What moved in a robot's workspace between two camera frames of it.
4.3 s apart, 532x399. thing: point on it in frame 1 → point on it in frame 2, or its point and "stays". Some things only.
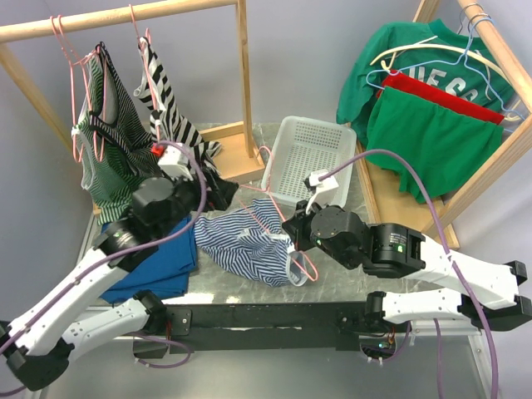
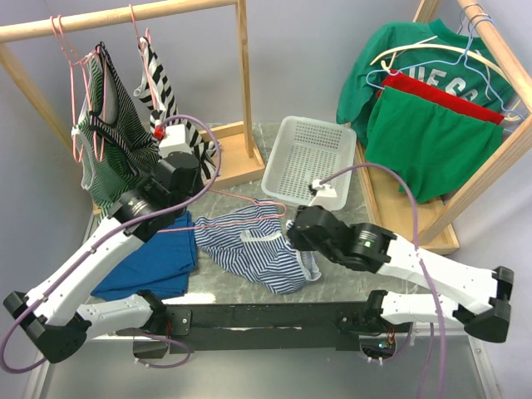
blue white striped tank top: x=253 y=242 stays
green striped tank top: x=115 y=147 stays
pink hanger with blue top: x=307 y=255 → x=285 y=211
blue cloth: x=168 y=273 stays
